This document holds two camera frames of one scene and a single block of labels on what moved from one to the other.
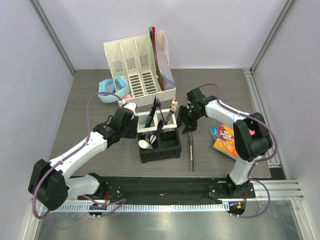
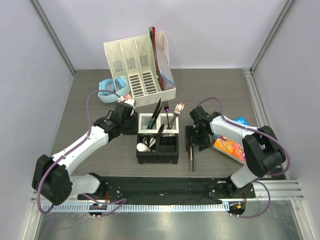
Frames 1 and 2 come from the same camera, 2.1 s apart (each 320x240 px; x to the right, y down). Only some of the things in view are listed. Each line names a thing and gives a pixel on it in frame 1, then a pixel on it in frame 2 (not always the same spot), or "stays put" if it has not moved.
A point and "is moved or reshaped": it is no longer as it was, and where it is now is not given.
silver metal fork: (172, 109) to (177, 110)
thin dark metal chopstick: (189, 155) stays put
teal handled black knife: (151, 116) is moved or reshaped
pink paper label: (127, 97) stays put
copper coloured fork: (174, 103) to (179, 108)
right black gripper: (190, 126) to (204, 144)
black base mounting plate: (140, 187) stays put
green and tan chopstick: (194, 154) stays put
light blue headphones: (121, 87) stays put
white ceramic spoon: (145, 144) is moved or reshaped
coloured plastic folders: (166, 81) stays put
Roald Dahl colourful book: (225, 142) stays put
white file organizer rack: (132, 58) stays put
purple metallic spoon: (160, 125) is moved or reshaped
